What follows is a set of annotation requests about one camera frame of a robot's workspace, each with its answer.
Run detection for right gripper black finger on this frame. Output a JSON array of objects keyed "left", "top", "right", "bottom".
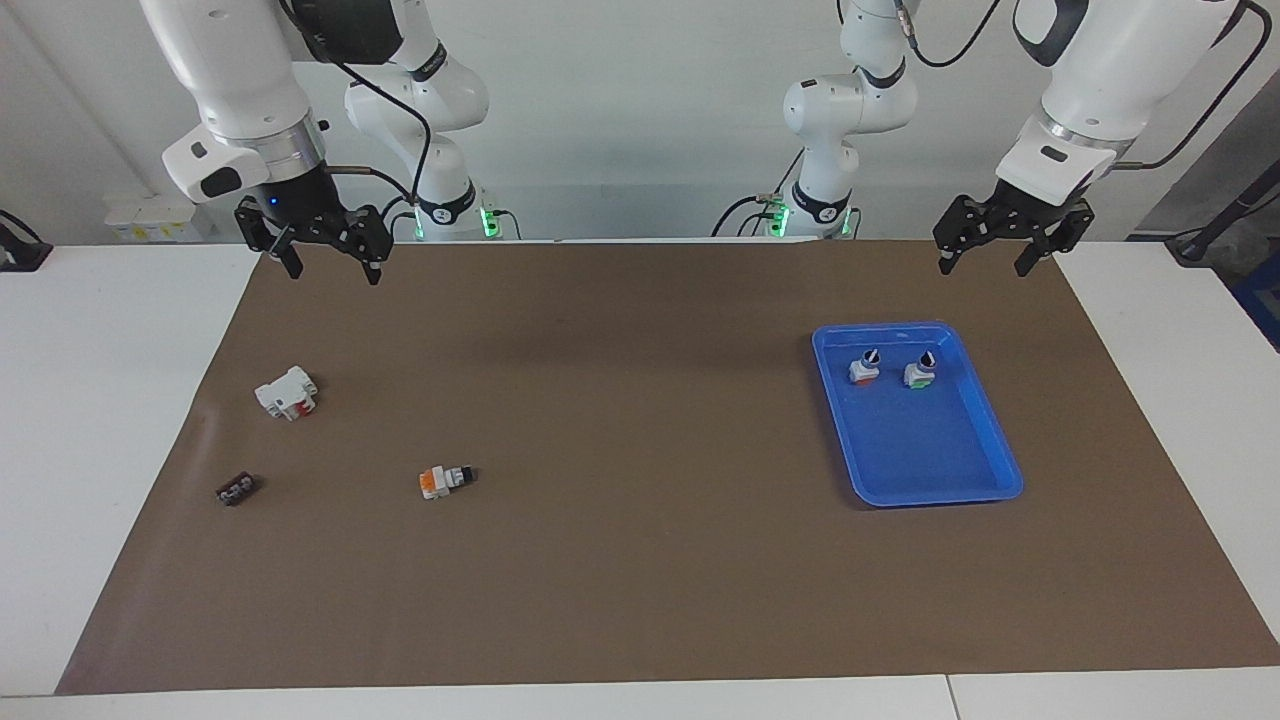
[
  {"left": 334, "top": 204, "right": 392, "bottom": 288},
  {"left": 236, "top": 197, "right": 306, "bottom": 281}
]

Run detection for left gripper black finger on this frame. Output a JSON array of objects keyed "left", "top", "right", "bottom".
[
  {"left": 1013, "top": 203, "right": 1096, "bottom": 280},
  {"left": 932, "top": 194, "right": 1002, "bottom": 277}
]

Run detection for white circuit breaker red lever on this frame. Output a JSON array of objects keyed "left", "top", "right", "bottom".
[{"left": 254, "top": 366, "right": 320, "bottom": 422}]

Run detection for black pole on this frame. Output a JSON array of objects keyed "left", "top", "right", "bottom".
[{"left": 1168, "top": 160, "right": 1280, "bottom": 264}]

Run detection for blue crate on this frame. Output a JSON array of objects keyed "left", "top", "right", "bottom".
[{"left": 1231, "top": 274, "right": 1280, "bottom": 353}]

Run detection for blue plastic tray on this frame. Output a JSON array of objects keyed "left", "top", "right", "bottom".
[{"left": 811, "top": 321, "right": 1025, "bottom": 509}]

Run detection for black clamp device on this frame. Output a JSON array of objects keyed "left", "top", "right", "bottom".
[{"left": 0, "top": 209, "right": 54, "bottom": 274}]

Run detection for brown table mat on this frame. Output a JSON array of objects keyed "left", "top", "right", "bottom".
[{"left": 55, "top": 238, "right": 1280, "bottom": 696}]

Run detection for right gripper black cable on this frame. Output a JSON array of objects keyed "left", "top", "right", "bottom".
[{"left": 280, "top": 0, "right": 434, "bottom": 207}]

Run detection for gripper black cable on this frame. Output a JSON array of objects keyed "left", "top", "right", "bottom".
[
  {"left": 280, "top": 0, "right": 434, "bottom": 207},
  {"left": 895, "top": 0, "right": 1273, "bottom": 172}
]

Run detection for black base cable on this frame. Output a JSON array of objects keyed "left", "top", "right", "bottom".
[
  {"left": 386, "top": 195, "right": 523, "bottom": 242},
  {"left": 711, "top": 150, "right": 803, "bottom": 239}
]

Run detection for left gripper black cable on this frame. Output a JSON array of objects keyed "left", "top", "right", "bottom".
[{"left": 895, "top": 0, "right": 1273, "bottom": 172}]

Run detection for selector switch orange contact block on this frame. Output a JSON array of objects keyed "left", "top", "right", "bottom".
[{"left": 418, "top": 464, "right": 477, "bottom": 501}]

